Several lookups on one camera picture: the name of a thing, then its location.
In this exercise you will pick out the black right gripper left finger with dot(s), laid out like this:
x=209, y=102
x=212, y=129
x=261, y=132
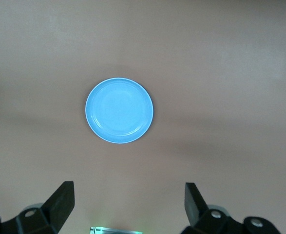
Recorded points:
x=60, y=202

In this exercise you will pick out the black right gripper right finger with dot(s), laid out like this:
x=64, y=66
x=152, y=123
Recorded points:
x=194, y=207

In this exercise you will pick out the blue round plate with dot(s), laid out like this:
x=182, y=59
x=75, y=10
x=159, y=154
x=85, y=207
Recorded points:
x=119, y=111

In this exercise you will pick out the brown table cover sheet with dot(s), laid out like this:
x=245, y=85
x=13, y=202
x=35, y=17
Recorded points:
x=218, y=97

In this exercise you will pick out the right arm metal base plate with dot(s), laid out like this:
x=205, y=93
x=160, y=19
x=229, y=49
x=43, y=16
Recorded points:
x=116, y=230

